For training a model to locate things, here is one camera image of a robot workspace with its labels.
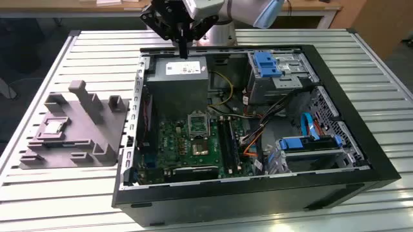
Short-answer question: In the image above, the wooden cabinet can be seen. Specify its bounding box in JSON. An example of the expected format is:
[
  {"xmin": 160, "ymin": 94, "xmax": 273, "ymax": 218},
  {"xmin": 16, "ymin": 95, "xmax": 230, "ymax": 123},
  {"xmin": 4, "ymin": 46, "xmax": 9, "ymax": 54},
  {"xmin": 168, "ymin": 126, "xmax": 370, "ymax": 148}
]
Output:
[{"xmin": 330, "ymin": 0, "xmax": 413, "ymax": 61}]

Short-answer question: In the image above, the black PC case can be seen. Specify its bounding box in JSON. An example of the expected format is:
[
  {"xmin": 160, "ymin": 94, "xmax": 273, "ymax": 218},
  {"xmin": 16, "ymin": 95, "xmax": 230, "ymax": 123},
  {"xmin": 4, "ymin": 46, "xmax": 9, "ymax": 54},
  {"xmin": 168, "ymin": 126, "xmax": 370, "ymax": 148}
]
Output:
[{"xmin": 111, "ymin": 44, "xmax": 402, "ymax": 228}]

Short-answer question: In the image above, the silver drive cage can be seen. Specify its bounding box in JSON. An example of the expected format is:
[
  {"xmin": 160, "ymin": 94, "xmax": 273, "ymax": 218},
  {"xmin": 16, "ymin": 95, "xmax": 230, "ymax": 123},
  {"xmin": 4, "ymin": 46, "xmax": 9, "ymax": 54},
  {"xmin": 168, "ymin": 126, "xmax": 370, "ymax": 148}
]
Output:
[{"xmin": 246, "ymin": 52, "xmax": 319, "ymax": 104}]

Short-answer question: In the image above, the yellow wire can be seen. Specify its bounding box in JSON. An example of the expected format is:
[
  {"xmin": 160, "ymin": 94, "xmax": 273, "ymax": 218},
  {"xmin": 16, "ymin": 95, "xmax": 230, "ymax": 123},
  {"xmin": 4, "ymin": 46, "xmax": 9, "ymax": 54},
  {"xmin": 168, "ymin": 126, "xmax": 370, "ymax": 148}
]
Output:
[{"xmin": 207, "ymin": 70, "xmax": 235, "ymax": 107}]

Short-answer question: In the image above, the grey parts rack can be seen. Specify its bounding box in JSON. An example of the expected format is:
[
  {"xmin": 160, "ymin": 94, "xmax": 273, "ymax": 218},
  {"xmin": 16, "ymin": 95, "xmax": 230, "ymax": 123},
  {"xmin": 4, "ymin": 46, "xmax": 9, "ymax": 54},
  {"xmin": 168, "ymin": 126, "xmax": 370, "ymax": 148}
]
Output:
[{"xmin": 19, "ymin": 80, "xmax": 131, "ymax": 170}]

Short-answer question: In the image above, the silver disk bay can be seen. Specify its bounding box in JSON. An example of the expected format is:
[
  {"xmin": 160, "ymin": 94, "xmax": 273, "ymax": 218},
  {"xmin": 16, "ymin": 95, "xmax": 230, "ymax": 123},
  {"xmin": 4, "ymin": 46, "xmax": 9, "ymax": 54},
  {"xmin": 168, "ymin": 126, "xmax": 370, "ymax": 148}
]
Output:
[{"xmin": 263, "ymin": 145, "xmax": 372, "ymax": 175}]

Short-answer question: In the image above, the white cardboard box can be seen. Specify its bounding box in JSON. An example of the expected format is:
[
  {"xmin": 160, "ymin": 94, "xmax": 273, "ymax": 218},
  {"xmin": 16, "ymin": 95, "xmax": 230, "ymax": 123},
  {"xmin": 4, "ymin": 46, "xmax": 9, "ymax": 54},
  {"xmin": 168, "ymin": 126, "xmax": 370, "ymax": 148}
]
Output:
[{"xmin": 95, "ymin": 0, "xmax": 124, "ymax": 7}]

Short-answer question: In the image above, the green motherboard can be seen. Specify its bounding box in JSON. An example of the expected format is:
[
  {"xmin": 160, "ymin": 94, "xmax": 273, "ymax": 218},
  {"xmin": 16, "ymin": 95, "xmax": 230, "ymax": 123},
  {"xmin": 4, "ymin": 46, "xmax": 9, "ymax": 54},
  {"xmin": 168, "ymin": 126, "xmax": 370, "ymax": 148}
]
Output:
[{"xmin": 136, "ymin": 110, "xmax": 259, "ymax": 184}]

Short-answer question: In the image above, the orange wire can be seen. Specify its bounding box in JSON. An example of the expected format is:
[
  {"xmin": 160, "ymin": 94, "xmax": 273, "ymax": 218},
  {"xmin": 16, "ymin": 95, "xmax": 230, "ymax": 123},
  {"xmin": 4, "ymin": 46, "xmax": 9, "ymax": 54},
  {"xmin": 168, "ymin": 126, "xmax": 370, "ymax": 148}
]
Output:
[{"xmin": 241, "ymin": 137, "xmax": 259, "ymax": 159}]

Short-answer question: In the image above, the grey power supply unit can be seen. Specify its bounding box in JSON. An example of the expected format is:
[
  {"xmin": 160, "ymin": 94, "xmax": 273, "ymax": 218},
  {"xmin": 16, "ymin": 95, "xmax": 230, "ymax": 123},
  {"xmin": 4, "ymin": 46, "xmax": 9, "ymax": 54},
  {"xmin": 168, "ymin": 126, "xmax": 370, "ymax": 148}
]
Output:
[{"xmin": 143, "ymin": 56, "xmax": 209, "ymax": 121}]

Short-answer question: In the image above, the black graphics card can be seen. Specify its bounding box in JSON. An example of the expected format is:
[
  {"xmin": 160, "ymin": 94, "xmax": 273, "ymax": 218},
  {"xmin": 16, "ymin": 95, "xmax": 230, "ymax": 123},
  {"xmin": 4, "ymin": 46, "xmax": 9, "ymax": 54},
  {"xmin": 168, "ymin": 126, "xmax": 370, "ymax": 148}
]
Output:
[{"xmin": 163, "ymin": 165, "xmax": 221, "ymax": 184}]

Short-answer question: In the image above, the hard disk in blue carrier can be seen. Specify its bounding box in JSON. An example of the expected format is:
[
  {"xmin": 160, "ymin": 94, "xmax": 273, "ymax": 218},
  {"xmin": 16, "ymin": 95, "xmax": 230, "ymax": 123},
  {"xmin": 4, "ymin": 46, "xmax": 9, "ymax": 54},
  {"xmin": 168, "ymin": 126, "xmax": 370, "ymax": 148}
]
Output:
[{"xmin": 277, "ymin": 135, "xmax": 344, "ymax": 153}]

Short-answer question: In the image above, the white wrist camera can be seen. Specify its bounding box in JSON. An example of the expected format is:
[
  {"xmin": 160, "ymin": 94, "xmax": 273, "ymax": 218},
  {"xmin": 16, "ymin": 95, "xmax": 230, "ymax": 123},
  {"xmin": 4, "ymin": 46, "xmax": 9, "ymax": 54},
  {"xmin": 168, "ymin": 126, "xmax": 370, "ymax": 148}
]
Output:
[{"xmin": 182, "ymin": 0, "xmax": 226, "ymax": 20}]

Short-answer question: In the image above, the blue plastic drive latch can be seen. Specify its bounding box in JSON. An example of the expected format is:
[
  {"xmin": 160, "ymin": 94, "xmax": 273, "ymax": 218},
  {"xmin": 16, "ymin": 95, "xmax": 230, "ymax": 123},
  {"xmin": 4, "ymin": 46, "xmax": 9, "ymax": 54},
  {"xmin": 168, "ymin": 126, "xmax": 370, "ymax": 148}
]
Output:
[{"xmin": 254, "ymin": 52, "xmax": 281, "ymax": 78}]

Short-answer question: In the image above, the red flat wire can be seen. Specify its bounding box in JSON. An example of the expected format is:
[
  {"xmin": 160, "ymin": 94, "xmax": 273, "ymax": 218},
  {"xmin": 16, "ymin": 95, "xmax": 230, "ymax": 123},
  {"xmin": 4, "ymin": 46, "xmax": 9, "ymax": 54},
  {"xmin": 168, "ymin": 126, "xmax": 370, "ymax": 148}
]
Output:
[{"xmin": 314, "ymin": 122, "xmax": 327, "ymax": 138}]

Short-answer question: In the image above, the blue card latch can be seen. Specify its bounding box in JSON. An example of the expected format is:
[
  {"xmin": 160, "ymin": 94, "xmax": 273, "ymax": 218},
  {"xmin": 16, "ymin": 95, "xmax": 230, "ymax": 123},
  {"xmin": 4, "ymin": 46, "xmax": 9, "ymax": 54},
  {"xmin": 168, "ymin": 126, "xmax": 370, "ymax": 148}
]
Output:
[{"xmin": 124, "ymin": 168, "xmax": 139, "ymax": 187}]

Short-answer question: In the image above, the black cable bundle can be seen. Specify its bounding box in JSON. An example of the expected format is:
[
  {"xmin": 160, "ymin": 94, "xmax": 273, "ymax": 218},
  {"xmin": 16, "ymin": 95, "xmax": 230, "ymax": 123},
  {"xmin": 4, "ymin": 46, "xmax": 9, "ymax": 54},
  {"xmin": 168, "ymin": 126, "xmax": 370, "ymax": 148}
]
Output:
[{"xmin": 241, "ymin": 87, "xmax": 313, "ymax": 144}]

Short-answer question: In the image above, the black RAM slot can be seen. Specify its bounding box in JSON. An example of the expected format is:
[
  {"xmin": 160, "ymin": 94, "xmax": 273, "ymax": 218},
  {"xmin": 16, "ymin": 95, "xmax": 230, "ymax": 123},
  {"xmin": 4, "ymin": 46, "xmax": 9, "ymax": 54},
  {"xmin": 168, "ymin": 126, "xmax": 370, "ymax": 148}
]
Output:
[
  {"xmin": 223, "ymin": 116, "xmax": 238, "ymax": 172},
  {"xmin": 215, "ymin": 116, "xmax": 229, "ymax": 173},
  {"xmin": 219, "ymin": 116, "xmax": 233, "ymax": 174}
]

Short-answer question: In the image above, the silver CPU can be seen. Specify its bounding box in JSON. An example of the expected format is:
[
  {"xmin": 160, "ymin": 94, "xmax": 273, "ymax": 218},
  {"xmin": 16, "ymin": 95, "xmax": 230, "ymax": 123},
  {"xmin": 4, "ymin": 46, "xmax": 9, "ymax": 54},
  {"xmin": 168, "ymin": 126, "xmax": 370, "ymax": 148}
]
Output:
[{"xmin": 43, "ymin": 121, "xmax": 64, "ymax": 135}]

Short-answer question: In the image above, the metal socket cover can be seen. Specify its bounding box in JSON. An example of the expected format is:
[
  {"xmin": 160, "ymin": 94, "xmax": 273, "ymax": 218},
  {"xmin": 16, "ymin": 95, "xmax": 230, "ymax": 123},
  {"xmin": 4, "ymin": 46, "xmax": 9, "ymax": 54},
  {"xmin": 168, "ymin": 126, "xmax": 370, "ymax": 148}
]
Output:
[{"xmin": 187, "ymin": 110, "xmax": 213, "ymax": 140}]

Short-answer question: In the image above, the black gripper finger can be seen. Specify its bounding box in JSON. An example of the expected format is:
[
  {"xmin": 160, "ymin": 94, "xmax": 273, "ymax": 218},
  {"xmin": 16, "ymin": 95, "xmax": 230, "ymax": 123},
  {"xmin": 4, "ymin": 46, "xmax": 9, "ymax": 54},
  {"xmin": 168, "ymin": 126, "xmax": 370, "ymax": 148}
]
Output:
[
  {"xmin": 182, "ymin": 15, "xmax": 221, "ymax": 59},
  {"xmin": 139, "ymin": 4, "xmax": 183, "ymax": 58}
]

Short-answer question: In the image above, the green RAM stick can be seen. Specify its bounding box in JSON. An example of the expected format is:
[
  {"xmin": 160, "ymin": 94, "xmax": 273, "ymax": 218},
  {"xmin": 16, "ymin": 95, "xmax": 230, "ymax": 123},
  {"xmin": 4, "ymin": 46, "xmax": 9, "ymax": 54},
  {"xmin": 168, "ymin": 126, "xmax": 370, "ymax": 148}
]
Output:
[{"xmin": 43, "ymin": 141, "xmax": 80, "ymax": 149}]

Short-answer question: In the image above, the blue flat wire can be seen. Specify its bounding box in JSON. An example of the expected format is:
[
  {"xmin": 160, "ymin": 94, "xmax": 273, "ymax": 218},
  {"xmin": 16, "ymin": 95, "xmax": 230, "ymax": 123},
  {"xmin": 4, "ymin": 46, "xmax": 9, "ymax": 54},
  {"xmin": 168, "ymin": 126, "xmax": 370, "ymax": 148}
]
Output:
[{"xmin": 299, "ymin": 112, "xmax": 321, "ymax": 141}]

